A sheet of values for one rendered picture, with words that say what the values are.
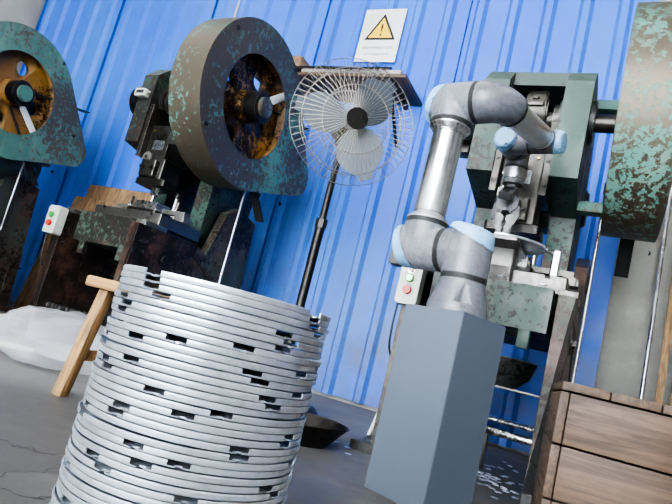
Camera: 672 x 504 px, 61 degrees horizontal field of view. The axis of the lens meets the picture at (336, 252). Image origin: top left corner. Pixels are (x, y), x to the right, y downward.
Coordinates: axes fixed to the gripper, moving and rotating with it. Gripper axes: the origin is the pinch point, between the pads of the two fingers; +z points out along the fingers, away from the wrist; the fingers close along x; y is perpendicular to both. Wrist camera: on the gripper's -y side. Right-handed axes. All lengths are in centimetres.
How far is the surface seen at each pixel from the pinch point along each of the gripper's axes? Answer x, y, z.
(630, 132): -33.5, -12.8, -33.7
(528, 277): -10.3, 8.3, 11.1
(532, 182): -4.5, 14.8, -25.0
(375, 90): 71, 26, -65
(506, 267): -3.0, 5.3, 9.6
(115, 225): 173, 3, 20
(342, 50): 157, 135, -153
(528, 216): -5.5, 14.8, -12.1
